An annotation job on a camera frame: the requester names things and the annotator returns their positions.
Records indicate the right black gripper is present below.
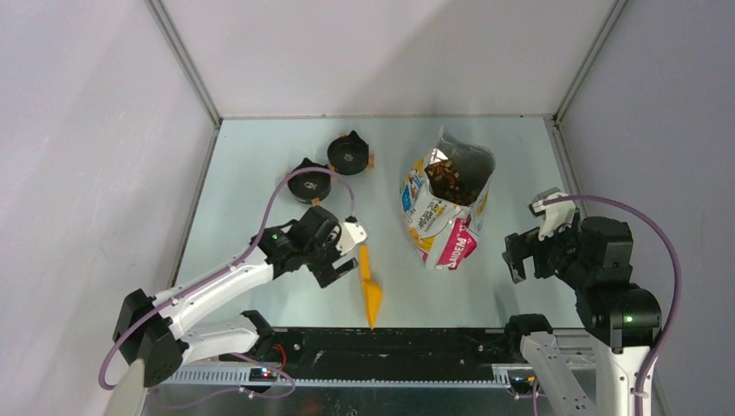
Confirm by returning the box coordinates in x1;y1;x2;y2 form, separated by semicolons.
502;211;592;287

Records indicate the orange plastic scoop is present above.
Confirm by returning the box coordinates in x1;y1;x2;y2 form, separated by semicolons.
358;244;383;329

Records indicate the pet food bag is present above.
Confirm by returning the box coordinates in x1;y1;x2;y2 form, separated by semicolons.
400;127;497;270

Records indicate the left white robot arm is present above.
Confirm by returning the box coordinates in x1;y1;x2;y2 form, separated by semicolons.
113;206;369;387

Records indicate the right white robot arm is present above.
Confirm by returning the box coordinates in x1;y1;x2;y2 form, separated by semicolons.
502;213;662;415

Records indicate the pet food kibble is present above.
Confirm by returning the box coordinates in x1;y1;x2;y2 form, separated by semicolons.
424;159;479;206

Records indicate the black cat bowl fish print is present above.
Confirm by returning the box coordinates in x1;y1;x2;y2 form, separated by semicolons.
287;158;332;206

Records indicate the black cat bowl paw print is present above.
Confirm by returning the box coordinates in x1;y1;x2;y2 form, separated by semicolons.
327;130;374;176

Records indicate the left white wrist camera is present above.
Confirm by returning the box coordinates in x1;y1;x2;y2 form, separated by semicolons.
335;216;369;256

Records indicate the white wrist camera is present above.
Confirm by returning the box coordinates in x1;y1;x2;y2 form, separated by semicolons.
529;187;577;241
335;216;369;256

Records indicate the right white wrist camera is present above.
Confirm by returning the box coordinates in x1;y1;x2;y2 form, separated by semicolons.
529;187;577;241

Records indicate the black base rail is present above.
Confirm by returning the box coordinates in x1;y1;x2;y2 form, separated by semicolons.
247;328;528;383

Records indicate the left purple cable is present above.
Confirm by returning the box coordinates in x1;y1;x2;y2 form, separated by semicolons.
98;166;358;392

